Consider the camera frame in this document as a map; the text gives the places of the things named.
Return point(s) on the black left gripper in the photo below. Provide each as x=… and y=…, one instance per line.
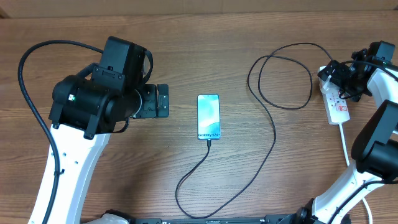
x=150, y=109

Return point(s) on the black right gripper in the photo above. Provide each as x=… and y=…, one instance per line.
x=339, y=72

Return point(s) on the white power strip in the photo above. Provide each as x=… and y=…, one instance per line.
x=336, y=108

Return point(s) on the blue Samsung Galaxy smartphone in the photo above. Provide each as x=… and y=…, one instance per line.
x=208, y=117

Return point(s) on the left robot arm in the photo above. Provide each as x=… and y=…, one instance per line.
x=85, y=110

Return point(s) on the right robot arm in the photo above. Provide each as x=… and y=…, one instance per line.
x=374, y=153

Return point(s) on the white USB charger plug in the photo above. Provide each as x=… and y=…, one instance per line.
x=327, y=87

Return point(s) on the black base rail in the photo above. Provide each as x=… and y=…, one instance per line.
x=268, y=219

